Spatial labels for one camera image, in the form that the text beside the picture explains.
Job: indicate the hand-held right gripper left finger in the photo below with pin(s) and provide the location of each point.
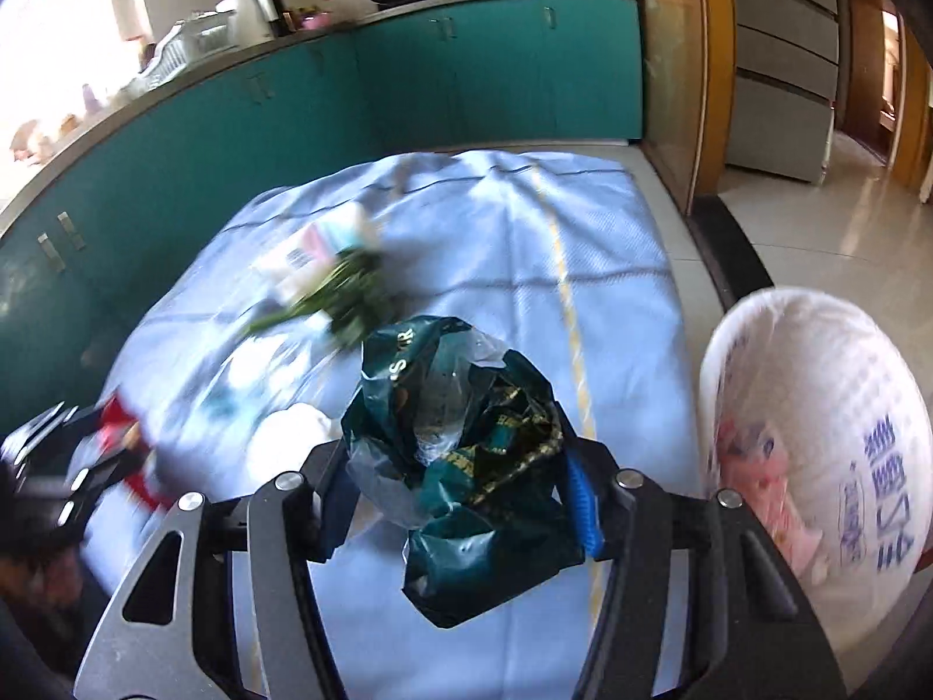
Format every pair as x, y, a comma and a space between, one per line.
332, 525

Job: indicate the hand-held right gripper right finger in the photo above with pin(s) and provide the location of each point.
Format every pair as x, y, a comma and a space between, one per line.
587, 518

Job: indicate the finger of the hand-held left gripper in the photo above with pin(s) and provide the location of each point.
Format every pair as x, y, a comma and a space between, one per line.
102, 477
44, 426

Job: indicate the red snack packet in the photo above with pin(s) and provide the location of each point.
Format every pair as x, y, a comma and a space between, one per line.
116, 415

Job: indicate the dark green plastic bag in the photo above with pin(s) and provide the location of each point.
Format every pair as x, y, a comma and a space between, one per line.
481, 561

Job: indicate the bin with white plastic liner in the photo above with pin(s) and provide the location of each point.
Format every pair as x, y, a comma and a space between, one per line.
838, 379

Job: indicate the crumpled white tissue ball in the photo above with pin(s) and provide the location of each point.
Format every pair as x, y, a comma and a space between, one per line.
306, 423

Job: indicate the pink plastic bag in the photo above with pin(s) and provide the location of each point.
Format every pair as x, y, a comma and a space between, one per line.
758, 481

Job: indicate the green vegetable scraps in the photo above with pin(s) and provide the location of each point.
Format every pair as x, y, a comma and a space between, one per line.
350, 299

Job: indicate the blue checked tablecloth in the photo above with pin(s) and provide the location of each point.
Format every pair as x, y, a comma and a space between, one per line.
510, 248

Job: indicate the kitchen window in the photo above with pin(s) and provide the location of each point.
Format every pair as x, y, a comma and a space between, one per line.
44, 51

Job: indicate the white dish rack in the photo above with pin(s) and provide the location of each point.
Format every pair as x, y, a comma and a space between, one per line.
182, 51

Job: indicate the teal lower cabinets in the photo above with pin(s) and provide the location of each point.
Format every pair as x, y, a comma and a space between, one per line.
437, 87

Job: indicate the white kitchen appliance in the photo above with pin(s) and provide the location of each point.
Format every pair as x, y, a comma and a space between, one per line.
248, 14

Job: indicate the wood-framed glass partition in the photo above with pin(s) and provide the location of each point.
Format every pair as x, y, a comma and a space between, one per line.
670, 51

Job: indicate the pink bowl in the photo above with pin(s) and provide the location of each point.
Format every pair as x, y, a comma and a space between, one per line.
315, 22

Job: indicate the grey refrigerator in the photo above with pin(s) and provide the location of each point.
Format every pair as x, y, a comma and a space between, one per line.
780, 51

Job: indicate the brown wooden door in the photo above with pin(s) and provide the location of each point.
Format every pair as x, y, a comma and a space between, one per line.
867, 73

